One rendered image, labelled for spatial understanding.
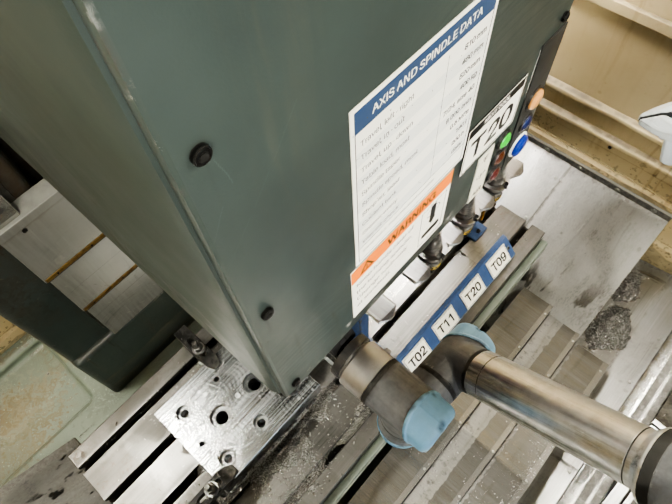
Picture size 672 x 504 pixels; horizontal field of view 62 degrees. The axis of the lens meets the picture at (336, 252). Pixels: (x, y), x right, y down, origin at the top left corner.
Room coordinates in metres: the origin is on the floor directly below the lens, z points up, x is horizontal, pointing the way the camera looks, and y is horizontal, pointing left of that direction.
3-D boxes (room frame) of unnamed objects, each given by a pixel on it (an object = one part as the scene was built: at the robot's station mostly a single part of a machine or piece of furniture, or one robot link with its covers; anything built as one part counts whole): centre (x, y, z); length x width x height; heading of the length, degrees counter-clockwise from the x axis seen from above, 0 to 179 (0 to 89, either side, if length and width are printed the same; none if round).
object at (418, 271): (0.49, -0.15, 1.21); 0.07 x 0.05 x 0.01; 42
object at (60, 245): (0.71, 0.42, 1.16); 0.48 x 0.05 x 0.51; 132
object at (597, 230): (0.82, -0.36, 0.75); 0.89 x 0.70 x 0.26; 42
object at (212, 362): (0.46, 0.34, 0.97); 0.13 x 0.03 x 0.15; 42
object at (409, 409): (0.17, -0.08, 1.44); 0.11 x 0.08 x 0.09; 43
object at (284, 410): (0.33, 0.25, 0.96); 0.29 x 0.23 x 0.05; 132
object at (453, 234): (0.57, -0.23, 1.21); 0.07 x 0.05 x 0.01; 42
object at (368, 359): (0.23, -0.02, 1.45); 0.08 x 0.05 x 0.08; 133
